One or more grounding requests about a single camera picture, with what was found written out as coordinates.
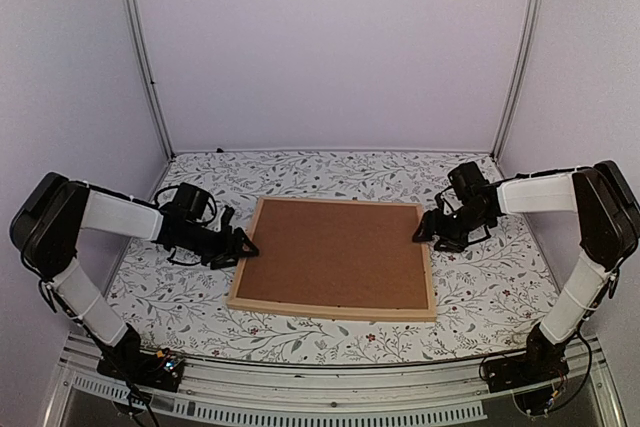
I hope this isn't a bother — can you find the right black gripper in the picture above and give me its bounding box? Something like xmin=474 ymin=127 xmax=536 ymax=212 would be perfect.
xmin=412 ymin=204 xmax=490 ymax=253

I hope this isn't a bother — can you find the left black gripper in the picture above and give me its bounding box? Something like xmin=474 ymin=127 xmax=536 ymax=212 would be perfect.
xmin=183 ymin=222 xmax=260 ymax=271

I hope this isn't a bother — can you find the brown backing board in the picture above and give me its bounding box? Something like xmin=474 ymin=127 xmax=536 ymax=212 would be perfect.
xmin=234 ymin=199 xmax=431 ymax=311

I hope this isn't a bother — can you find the wooden picture frame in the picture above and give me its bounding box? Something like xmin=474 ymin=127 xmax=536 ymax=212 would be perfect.
xmin=224 ymin=196 xmax=436 ymax=322

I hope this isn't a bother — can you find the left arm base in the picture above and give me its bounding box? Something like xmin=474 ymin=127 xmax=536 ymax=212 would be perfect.
xmin=97 ymin=346 xmax=185 ymax=393

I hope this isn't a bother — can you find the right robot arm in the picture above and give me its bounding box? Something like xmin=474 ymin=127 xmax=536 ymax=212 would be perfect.
xmin=413 ymin=160 xmax=639 ymax=383

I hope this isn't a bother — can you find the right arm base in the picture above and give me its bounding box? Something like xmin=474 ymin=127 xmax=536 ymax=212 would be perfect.
xmin=479 ymin=353 xmax=569 ymax=417

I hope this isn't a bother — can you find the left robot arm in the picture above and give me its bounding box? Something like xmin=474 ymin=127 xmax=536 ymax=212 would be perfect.
xmin=9 ymin=172 xmax=259 ymax=381

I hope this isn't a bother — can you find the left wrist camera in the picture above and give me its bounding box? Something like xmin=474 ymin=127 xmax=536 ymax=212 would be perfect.
xmin=218 ymin=205 xmax=235 ymax=232

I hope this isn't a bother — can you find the front aluminium rail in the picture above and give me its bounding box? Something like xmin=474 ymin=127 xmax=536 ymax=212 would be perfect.
xmin=42 ymin=334 xmax=627 ymax=426

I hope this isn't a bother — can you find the right aluminium post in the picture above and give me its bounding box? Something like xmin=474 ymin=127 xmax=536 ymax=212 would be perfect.
xmin=491 ymin=0 xmax=543 ymax=162

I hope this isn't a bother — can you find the aluminium post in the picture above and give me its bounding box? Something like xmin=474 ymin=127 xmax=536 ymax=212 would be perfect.
xmin=491 ymin=0 xmax=543 ymax=162
xmin=122 ymin=0 xmax=175 ymax=161

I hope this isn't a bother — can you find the left aluminium post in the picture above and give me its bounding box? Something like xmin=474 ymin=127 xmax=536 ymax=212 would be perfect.
xmin=122 ymin=0 xmax=175 ymax=161

